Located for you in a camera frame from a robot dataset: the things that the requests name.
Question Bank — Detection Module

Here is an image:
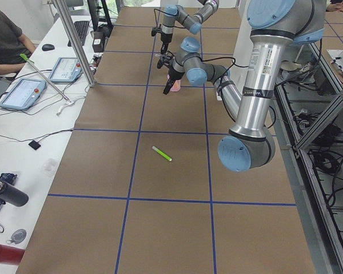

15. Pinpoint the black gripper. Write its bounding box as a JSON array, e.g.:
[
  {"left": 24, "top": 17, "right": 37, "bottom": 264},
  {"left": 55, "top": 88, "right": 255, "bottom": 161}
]
[
  {"left": 161, "top": 33, "right": 172, "bottom": 55},
  {"left": 163, "top": 67, "right": 185, "bottom": 95}
]

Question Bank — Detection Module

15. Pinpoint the green highlighter pen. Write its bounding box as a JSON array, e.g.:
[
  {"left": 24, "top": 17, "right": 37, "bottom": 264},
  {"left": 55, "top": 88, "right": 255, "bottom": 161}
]
[{"left": 152, "top": 146, "right": 172, "bottom": 162}]

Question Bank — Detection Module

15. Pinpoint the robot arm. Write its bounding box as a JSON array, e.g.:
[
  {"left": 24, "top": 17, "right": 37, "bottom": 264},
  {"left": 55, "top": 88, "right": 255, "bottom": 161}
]
[
  {"left": 157, "top": 1, "right": 326, "bottom": 172},
  {"left": 151, "top": 0, "right": 220, "bottom": 54}
]

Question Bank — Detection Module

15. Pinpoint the pink mesh pen holder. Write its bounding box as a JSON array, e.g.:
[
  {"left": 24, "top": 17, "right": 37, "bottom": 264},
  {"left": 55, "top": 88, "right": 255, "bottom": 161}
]
[{"left": 167, "top": 75, "right": 181, "bottom": 92}]

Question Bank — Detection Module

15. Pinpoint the black computer monitor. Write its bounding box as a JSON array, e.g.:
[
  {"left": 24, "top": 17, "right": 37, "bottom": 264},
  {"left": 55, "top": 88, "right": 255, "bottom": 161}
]
[{"left": 86, "top": 0, "right": 113, "bottom": 34}]

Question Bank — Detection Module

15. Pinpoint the black keyboard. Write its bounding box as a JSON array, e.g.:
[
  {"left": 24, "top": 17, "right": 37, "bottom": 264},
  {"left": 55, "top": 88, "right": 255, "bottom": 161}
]
[{"left": 74, "top": 21, "right": 89, "bottom": 46}]

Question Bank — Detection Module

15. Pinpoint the far teach pendant tablet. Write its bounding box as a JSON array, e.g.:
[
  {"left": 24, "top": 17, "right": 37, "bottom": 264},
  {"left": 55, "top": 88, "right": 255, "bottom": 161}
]
[{"left": 49, "top": 57, "right": 82, "bottom": 83}]

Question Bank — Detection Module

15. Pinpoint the teach pendant tablet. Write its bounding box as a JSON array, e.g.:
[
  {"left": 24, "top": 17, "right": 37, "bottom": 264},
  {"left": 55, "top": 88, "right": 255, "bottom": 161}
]
[
  {"left": 49, "top": 57, "right": 82, "bottom": 83},
  {"left": 0, "top": 78, "right": 47, "bottom": 110}
]

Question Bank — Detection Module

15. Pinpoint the black computer mouse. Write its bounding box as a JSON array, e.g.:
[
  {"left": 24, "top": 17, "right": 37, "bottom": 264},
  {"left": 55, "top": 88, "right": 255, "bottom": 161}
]
[{"left": 41, "top": 43, "right": 55, "bottom": 51}]

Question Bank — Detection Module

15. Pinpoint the metal rod with green tip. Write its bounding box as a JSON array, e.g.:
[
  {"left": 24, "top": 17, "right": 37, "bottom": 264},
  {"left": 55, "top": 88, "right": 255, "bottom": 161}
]
[{"left": 19, "top": 54, "right": 75, "bottom": 106}]

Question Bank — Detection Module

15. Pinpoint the near teach pendant tablet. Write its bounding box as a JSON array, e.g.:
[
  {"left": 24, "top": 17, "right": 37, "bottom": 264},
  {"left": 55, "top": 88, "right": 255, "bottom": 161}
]
[{"left": 0, "top": 78, "right": 47, "bottom": 110}]

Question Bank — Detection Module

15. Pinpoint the seated person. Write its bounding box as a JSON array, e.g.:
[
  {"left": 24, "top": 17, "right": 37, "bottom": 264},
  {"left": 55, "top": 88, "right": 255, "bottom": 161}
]
[{"left": 0, "top": 11, "right": 36, "bottom": 75}]

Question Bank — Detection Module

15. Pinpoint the black water bottle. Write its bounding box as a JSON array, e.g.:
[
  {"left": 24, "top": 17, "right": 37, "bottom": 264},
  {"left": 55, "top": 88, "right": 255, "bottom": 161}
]
[{"left": 0, "top": 181, "right": 29, "bottom": 207}]

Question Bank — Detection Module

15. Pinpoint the round grey tag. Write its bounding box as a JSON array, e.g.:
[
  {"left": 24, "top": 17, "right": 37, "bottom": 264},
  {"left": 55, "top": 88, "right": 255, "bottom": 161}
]
[{"left": 6, "top": 228, "right": 27, "bottom": 244}]

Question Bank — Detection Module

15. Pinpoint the red bottle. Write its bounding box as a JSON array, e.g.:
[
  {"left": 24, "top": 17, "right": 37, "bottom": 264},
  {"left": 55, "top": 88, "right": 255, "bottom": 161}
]
[{"left": 0, "top": 244, "right": 25, "bottom": 265}]

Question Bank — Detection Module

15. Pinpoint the aluminium frame post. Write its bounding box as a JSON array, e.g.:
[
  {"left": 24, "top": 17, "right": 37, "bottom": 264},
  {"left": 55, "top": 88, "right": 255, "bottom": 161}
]
[{"left": 53, "top": 0, "right": 95, "bottom": 87}]

